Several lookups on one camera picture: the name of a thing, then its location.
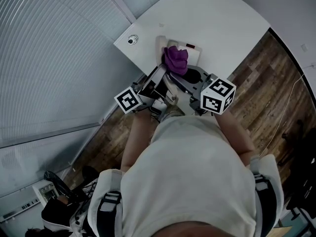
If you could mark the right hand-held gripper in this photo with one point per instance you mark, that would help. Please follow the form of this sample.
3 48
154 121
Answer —
217 97

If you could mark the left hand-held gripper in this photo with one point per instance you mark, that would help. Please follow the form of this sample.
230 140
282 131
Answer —
128 100

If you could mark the purple cloth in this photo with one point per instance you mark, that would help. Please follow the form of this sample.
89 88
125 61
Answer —
176 58

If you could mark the white telephone handset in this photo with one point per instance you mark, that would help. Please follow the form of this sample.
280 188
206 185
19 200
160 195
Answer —
160 42

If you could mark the person's right forearm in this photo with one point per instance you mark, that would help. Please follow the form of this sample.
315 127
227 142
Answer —
234 132

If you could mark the person's left forearm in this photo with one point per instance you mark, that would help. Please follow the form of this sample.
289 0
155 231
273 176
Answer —
138 137

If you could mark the beige telephone base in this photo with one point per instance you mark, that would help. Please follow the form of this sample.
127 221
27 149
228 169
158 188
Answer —
192 54

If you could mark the person's grey trouser leg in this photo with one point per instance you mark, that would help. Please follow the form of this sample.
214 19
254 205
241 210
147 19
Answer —
172 115

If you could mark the white table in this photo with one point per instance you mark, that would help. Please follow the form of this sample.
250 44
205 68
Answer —
209 16

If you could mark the person's white shirt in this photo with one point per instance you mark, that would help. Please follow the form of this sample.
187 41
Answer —
192 176

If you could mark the white window blinds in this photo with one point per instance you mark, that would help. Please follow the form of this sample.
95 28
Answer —
37 169
49 70

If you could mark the black office chair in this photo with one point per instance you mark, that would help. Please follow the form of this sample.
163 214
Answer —
303 157

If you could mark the white equipment box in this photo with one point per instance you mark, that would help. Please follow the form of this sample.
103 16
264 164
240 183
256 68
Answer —
42 191

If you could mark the light wooden panel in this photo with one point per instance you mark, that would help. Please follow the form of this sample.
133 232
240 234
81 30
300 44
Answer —
282 232

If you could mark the blank white wall plate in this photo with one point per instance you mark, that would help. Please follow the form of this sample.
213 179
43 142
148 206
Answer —
304 48

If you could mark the white wall socket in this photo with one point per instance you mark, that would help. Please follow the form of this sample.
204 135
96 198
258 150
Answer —
313 66

